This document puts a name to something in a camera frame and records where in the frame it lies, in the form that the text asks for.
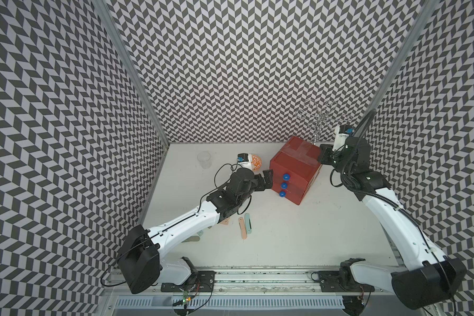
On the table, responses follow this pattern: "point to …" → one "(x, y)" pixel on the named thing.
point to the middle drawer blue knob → (284, 185)
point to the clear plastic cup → (204, 158)
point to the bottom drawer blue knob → (282, 194)
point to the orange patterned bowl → (256, 162)
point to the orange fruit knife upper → (226, 221)
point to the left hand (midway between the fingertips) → (263, 174)
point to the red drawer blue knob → (286, 176)
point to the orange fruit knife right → (243, 227)
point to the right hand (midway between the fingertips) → (320, 149)
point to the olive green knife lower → (192, 238)
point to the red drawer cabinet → (295, 168)
